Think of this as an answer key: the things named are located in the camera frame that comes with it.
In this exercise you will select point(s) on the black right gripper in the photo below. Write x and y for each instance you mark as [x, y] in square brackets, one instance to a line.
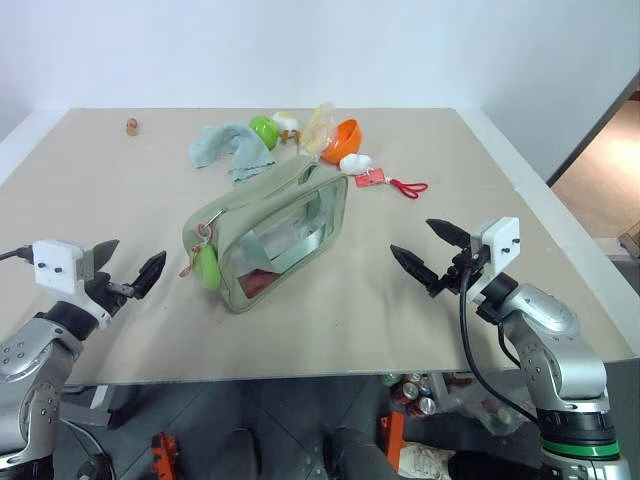
[462, 275]

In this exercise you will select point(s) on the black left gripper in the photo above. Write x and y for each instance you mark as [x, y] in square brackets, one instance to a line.
[100, 292]

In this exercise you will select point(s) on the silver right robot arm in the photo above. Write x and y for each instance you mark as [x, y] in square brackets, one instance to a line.
[560, 350]

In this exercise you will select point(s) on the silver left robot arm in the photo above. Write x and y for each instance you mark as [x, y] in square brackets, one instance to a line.
[35, 360]

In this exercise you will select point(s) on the green transparent toiletry pouch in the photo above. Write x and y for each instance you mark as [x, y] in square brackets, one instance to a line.
[260, 200]

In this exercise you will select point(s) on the red rectangular tag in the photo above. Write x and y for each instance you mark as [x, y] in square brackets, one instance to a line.
[371, 177]

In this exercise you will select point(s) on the white cloud-shaped toy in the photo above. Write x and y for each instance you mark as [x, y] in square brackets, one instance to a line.
[356, 163]

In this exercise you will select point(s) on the green drink can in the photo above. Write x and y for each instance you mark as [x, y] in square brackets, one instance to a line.
[391, 379]

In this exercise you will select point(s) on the orange plastic bowl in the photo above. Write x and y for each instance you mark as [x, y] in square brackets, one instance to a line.
[345, 142]

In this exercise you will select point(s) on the teal cloth towel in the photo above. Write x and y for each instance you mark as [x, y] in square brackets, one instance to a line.
[240, 147]

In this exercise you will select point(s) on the clear plastic bag yellow contents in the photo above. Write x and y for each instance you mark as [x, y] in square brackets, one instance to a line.
[317, 130]

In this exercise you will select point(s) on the crumpled clear plastic bag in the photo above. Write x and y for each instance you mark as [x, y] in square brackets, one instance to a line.
[495, 415]

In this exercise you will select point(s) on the orange black tool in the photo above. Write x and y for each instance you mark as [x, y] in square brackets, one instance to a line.
[165, 457]

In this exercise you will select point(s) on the white sneaker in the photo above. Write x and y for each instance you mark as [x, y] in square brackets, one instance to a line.
[425, 460]

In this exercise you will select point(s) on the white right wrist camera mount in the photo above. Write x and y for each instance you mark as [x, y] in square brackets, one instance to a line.
[502, 240]

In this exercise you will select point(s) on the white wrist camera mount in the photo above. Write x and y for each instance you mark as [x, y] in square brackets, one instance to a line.
[55, 265]
[502, 240]

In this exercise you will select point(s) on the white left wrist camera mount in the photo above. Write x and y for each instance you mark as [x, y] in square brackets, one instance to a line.
[55, 265]

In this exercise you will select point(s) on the orange metal post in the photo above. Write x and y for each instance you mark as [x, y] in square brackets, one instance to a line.
[394, 440]

